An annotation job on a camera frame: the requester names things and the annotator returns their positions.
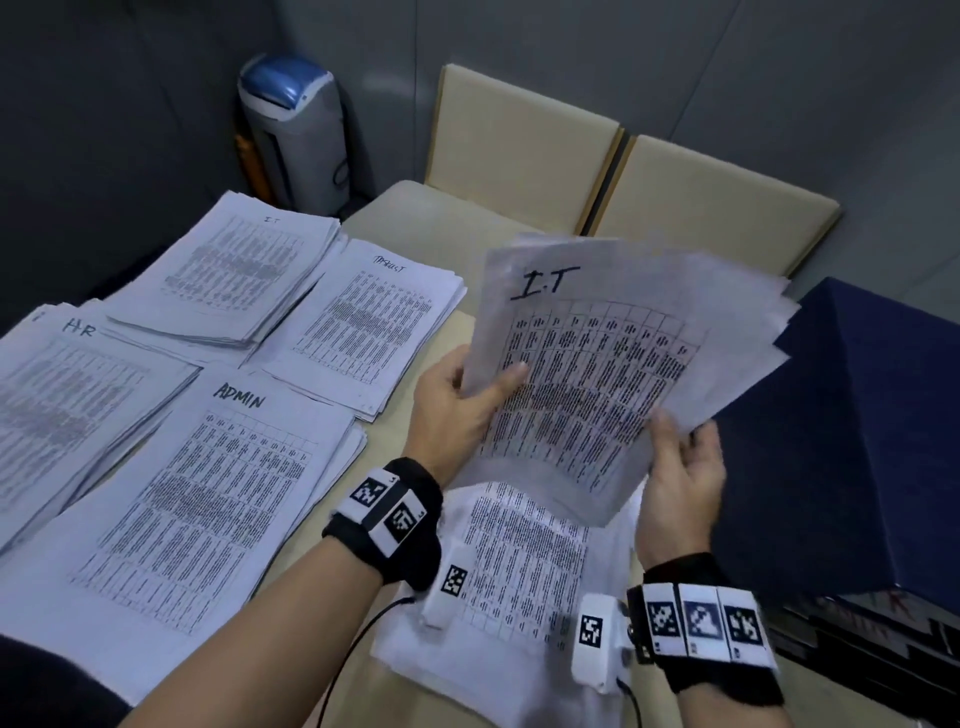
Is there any person's left hand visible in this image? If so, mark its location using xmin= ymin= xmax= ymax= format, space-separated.
xmin=401 ymin=344 xmax=532 ymax=490

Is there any person's right hand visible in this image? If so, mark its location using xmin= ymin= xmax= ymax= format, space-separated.
xmin=635 ymin=408 xmax=727 ymax=573

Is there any person's right forearm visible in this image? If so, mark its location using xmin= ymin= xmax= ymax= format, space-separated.
xmin=674 ymin=682 xmax=796 ymax=728

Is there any person's left forearm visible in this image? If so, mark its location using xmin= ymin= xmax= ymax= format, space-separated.
xmin=119 ymin=536 xmax=384 ymax=728

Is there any person's black sleeve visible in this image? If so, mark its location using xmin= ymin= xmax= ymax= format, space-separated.
xmin=0 ymin=633 xmax=133 ymax=728

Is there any black marker wristband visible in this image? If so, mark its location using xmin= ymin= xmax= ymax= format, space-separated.
xmin=626 ymin=552 xmax=787 ymax=708
xmin=322 ymin=457 xmax=445 ymax=594

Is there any beige cushioned chair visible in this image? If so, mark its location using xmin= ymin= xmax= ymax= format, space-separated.
xmin=341 ymin=63 xmax=625 ymax=271
xmin=588 ymin=134 xmax=843 ymax=280

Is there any orange bottle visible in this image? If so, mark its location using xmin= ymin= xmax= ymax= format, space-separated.
xmin=234 ymin=133 xmax=273 ymax=205

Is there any grey bin with blue lid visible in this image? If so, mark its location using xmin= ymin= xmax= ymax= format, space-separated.
xmin=237 ymin=52 xmax=352 ymax=217

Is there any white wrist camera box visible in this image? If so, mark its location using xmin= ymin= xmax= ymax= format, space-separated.
xmin=571 ymin=593 xmax=635 ymax=695
xmin=419 ymin=541 xmax=478 ymax=630

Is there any thin black cable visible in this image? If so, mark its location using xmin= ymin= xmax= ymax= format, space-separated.
xmin=616 ymin=678 xmax=645 ymax=728
xmin=314 ymin=594 xmax=418 ymax=728

